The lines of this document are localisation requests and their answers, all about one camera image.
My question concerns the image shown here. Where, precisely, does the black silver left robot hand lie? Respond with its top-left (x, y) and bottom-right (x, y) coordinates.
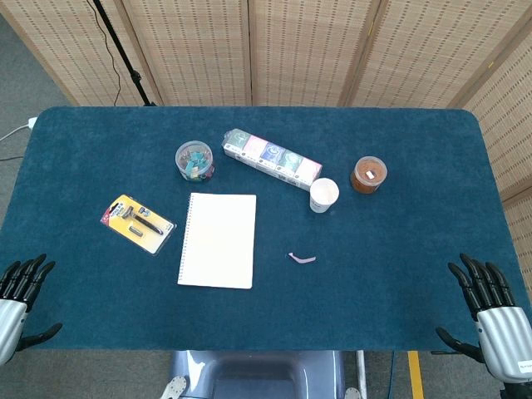
top-left (0, 254), bottom-right (63, 365)

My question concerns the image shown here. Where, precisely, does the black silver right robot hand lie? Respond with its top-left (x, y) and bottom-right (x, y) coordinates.
top-left (435, 253), bottom-right (532, 386)

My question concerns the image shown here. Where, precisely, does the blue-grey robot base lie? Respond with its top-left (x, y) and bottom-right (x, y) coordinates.
top-left (160, 350), bottom-right (362, 399)

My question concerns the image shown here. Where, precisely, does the white table leg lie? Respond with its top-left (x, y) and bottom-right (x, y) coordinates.
top-left (356, 351), bottom-right (368, 399)

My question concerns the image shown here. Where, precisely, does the yellow razor blister pack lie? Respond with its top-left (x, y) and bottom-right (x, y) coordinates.
top-left (99, 194), bottom-right (177, 255)

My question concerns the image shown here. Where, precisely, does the blue table cloth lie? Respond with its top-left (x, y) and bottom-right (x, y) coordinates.
top-left (0, 106), bottom-right (532, 352)

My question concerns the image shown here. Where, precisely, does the clear jar of rubber bands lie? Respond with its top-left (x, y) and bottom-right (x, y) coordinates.
top-left (350, 155), bottom-right (388, 194)

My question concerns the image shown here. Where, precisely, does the white spiral notebook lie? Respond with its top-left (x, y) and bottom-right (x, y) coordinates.
top-left (177, 192), bottom-right (258, 290)

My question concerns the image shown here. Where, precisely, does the white paper cup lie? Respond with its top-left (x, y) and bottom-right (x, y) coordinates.
top-left (308, 177), bottom-right (340, 214)

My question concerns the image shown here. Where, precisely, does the clear jar of binder clips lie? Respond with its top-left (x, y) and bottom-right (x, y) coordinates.
top-left (175, 140), bottom-right (216, 183)

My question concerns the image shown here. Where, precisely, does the black tripod stand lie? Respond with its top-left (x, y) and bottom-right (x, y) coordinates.
top-left (91, 0), bottom-right (158, 106)

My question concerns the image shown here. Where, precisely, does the multicolour tissue pack row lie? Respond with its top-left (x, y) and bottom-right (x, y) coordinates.
top-left (221, 128), bottom-right (323, 192)

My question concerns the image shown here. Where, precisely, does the bamboo folding screen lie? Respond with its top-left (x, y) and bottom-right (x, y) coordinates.
top-left (0, 0), bottom-right (532, 275)

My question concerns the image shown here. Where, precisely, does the white power strip with cord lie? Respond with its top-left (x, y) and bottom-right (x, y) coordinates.
top-left (0, 117), bottom-right (37, 143)

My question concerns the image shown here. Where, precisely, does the thin black hanging cable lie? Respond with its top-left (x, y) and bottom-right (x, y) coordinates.
top-left (86, 0), bottom-right (121, 106)

